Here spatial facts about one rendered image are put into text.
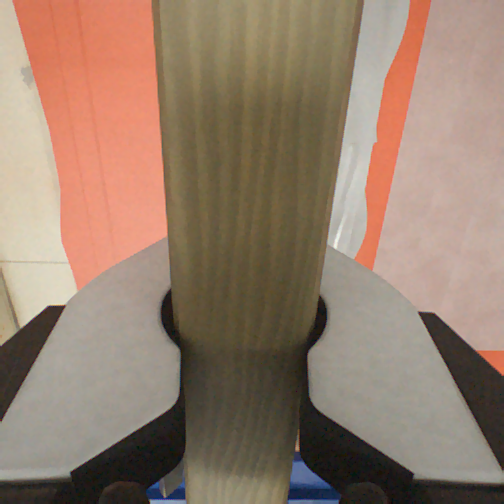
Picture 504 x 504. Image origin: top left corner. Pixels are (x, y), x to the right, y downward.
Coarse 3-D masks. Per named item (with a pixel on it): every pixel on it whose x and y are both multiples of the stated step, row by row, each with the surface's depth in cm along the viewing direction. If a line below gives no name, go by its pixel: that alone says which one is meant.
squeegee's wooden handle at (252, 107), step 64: (192, 0) 5; (256, 0) 5; (320, 0) 5; (192, 64) 5; (256, 64) 5; (320, 64) 5; (192, 128) 6; (256, 128) 6; (320, 128) 6; (192, 192) 6; (256, 192) 6; (320, 192) 6; (192, 256) 7; (256, 256) 7; (320, 256) 7; (192, 320) 8; (256, 320) 8; (192, 384) 8; (256, 384) 8; (192, 448) 10; (256, 448) 9
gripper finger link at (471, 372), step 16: (432, 320) 8; (432, 336) 8; (448, 336) 8; (448, 352) 8; (464, 352) 8; (448, 368) 7; (464, 368) 7; (480, 368) 7; (464, 384) 7; (480, 384) 7; (496, 384) 7; (480, 400) 7; (496, 400) 7; (480, 416) 6; (496, 416) 6; (496, 432) 6; (496, 448) 6; (416, 496) 5; (432, 496) 5; (448, 496) 5; (464, 496) 5; (480, 496) 5; (496, 496) 5
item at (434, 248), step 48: (96, 144) 24; (144, 144) 24; (384, 144) 25; (432, 144) 25; (96, 192) 26; (144, 192) 26; (384, 192) 26; (432, 192) 26; (480, 192) 26; (96, 240) 27; (144, 240) 28; (384, 240) 28; (432, 240) 28; (480, 240) 28; (432, 288) 30; (480, 288) 30; (480, 336) 32
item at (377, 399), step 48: (336, 288) 9; (384, 288) 9; (336, 336) 8; (384, 336) 8; (336, 384) 7; (384, 384) 7; (432, 384) 7; (336, 432) 6; (384, 432) 6; (432, 432) 6; (480, 432) 6; (336, 480) 7; (384, 480) 6; (432, 480) 5; (480, 480) 5
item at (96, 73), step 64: (64, 0) 21; (128, 0) 21; (448, 0) 21; (64, 64) 22; (128, 64) 22; (448, 64) 22; (64, 128) 24; (128, 128) 24; (384, 128) 24; (448, 128) 24
